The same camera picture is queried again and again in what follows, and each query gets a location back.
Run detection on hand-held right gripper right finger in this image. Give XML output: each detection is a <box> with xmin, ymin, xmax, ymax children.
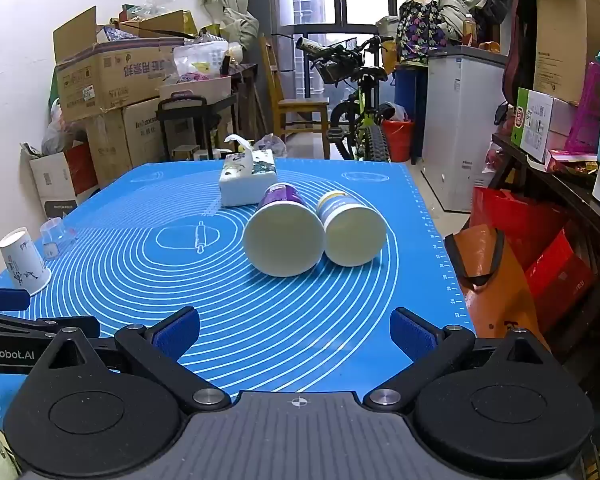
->
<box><xmin>362</xmin><ymin>308</ymin><xmax>568</xmax><ymax>413</ymax></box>

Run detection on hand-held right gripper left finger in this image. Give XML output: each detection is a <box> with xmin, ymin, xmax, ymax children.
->
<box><xmin>25</xmin><ymin>306</ymin><xmax>232</xmax><ymax>413</ymax></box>

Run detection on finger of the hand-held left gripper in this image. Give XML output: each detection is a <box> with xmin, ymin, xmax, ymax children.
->
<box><xmin>0</xmin><ymin>286</ymin><xmax>32</xmax><ymax>312</ymax></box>
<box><xmin>0</xmin><ymin>310</ymin><xmax>101</xmax><ymax>339</ymax></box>

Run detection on blue-labelled white canister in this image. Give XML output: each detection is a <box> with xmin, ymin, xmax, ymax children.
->
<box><xmin>316</xmin><ymin>190</ymin><xmax>387</xmax><ymax>267</ymax></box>

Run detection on purple paper cup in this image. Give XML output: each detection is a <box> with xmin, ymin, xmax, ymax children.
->
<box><xmin>243</xmin><ymin>182</ymin><xmax>326</xmax><ymax>277</ymax></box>

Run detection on white printed paper cup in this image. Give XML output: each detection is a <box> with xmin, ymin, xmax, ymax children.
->
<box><xmin>0</xmin><ymin>227</ymin><xmax>52</xmax><ymax>295</ymax></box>

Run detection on clear plastic cup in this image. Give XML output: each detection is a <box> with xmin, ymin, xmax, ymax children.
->
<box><xmin>40</xmin><ymin>217</ymin><xmax>78</xmax><ymax>261</ymax></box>

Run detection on blue silicone baking mat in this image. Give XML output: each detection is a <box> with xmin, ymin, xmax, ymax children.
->
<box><xmin>0</xmin><ymin>158</ymin><xmax>477</xmax><ymax>411</ymax></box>

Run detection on orange bag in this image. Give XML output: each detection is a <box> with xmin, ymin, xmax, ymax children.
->
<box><xmin>445</xmin><ymin>224</ymin><xmax>551</xmax><ymax>348</ymax></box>

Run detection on white and red cardboard box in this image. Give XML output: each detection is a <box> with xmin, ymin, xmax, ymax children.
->
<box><xmin>21</xmin><ymin>140</ymin><xmax>101</xmax><ymax>220</ymax></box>

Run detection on red shopping bag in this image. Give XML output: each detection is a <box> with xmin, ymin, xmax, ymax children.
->
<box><xmin>470</xmin><ymin>186</ymin><xmax>571</xmax><ymax>281</ymax></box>

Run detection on white tissue pack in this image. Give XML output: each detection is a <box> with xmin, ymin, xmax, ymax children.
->
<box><xmin>218</xmin><ymin>135</ymin><xmax>279</xmax><ymax>207</ymax></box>

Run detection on grey plastic bag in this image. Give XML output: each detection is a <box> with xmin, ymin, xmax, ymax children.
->
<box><xmin>41</xmin><ymin>99</ymin><xmax>88</xmax><ymax>156</ymax></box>

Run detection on red bucket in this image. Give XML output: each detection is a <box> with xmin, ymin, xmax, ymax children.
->
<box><xmin>381</xmin><ymin>119</ymin><xmax>415</xmax><ymax>163</ymax></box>

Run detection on dark wooden side table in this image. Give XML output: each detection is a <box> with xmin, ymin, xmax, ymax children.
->
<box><xmin>490</xmin><ymin>132</ymin><xmax>600</xmax><ymax>396</ymax></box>

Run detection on white chest freezer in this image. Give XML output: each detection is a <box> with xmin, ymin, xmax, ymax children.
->
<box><xmin>420</xmin><ymin>45</ymin><xmax>508</xmax><ymax>213</ymax></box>

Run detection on black trolley cart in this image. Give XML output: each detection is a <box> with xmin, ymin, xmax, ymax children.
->
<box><xmin>156</xmin><ymin>92</ymin><xmax>241</xmax><ymax>161</ymax></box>

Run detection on black and green bicycle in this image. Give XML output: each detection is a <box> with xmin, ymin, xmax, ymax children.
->
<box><xmin>271</xmin><ymin>34</ymin><xmax>416</xmax><ymax>163</ymax></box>

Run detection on blue barrel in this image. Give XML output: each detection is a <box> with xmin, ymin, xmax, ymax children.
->
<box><xmin>394</xmin><ymin>65</ymin><xmax>428</xmax><ymax>163</ymax></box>

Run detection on white and green box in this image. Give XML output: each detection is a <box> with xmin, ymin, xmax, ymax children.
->
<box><xmin>511</xmin><ymin>87</ymin><xmax>578</xmax><ymax>163</ymax></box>

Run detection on large open cardboard box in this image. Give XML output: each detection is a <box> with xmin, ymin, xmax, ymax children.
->
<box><xmin>53</xmin><ymin>6</ymin><xmax>186</xmax><ymax>122</ymax></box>

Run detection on white plastic tray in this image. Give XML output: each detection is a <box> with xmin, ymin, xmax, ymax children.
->
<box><xmin>158</xmin><ymin>76</ymin><xmax>232</xmax><ymax>103</ymax></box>

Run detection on wooden chair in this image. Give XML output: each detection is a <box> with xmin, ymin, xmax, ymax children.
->
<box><xmin>260</xmin><ymin>35</ymin><xmax>331</xmax><ymax>158</ymax></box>

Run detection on clear plastic bag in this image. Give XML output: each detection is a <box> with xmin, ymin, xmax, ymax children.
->
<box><xmin>172</xmin><ymin>37</ymin><xmax>231</xmax><ymax>83</ymax></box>

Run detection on pink mesh basket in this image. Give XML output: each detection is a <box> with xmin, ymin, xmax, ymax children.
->
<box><xmin>565</xmin><ymin>60</ymin><xmax>600</xmax><ymax>156</ymax></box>

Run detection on floral cloth bundle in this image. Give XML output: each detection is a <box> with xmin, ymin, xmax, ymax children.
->
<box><xmin>396</xmin><ymin>0</ymin><xmax>473</xmax><ymax>66</ymax></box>

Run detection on grey refrigerator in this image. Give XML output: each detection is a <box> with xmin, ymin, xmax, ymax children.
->
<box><xmin>250</xmin><ymin>0</ymin><xmax>301</xmax><ymax>101</ymax></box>

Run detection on tall brown cardboard box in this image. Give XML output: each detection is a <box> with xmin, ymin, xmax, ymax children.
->
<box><xmin>532</xmin><ymin>0</ymin><xmax>600</xmax><ymax>106</ymax></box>

